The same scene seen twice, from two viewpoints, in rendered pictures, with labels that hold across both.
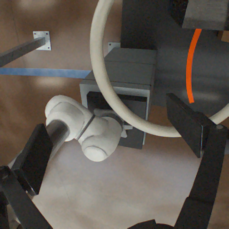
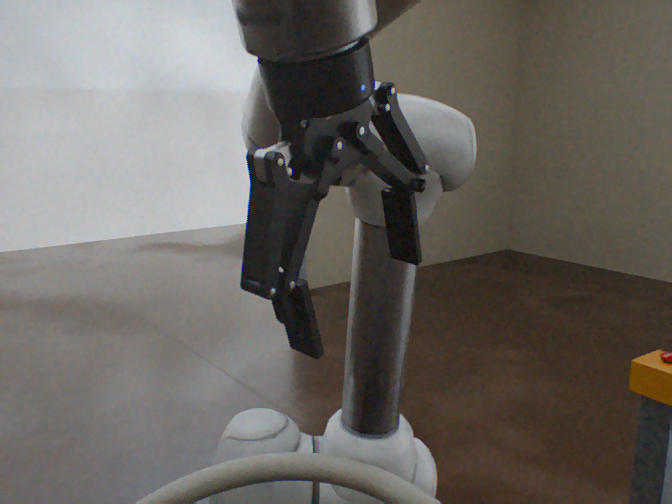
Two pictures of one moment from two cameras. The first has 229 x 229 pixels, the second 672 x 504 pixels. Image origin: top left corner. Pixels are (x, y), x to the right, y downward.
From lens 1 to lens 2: 0.40 m
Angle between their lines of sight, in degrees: 42
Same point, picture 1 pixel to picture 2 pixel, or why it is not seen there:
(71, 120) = (359, 454)
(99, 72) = (396, 481)
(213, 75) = not seen: outside the picture
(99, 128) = (283, 490)
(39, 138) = (410, 242)
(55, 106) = (414, 468)
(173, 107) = (313, 330)
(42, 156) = (395, 229)
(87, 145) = (286, 429)
